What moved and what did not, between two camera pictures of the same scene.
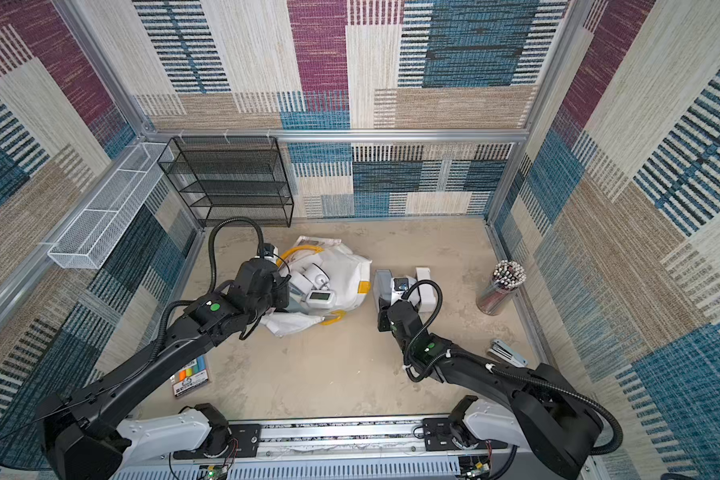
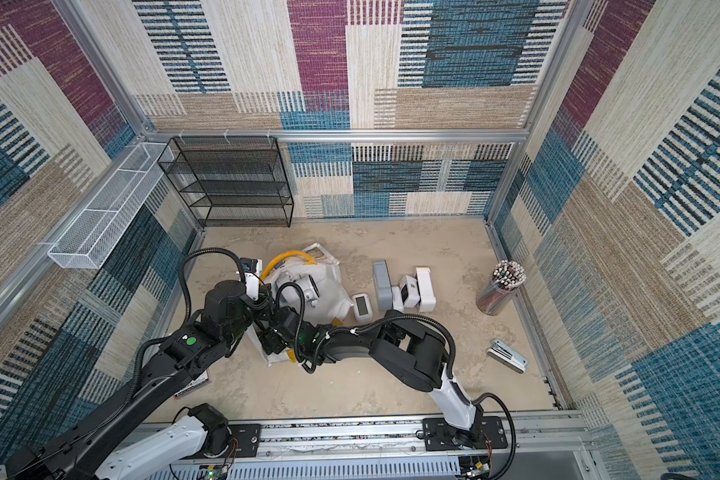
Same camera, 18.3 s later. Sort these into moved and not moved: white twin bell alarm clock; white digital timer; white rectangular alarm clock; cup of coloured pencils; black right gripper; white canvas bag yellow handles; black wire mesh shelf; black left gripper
Moved: black left gripper; black right gripper; white digital timer; white canvas bag yellow handles; white twin bell alarm clock
Not moved: black wire mesh shelf; cup of coloured pencils; white rectangular alarm clock
